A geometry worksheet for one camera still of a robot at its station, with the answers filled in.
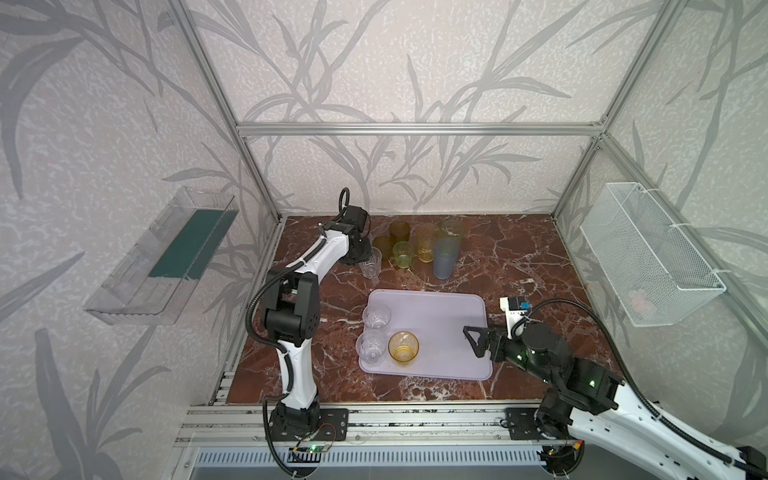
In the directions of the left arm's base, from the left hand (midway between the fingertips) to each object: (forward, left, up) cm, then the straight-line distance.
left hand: (366, 246), depth 98 cm
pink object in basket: (-25, -71, +12) cm, 76 cm away
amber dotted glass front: (+4, -6, -4) cm, 8 cm away
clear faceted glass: (-1, -1, -11) cm, 11 cm away
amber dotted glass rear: (+11, -11, -5) cm, 16 cm away
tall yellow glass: (+6, -19, 0) cm, 20 cm away
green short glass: (+3, -13, -7) cm, 15 cm away
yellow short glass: (-30, -13, -8) cm, 34 cm away
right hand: (-29, -30, +8) cm, 43 cm away
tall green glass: (+7, -29, +3) cm, 30 cm away
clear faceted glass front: (-30, -3, -9) cm, 32 cm away
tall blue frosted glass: (0, -27, -3) cm, 27 cm away
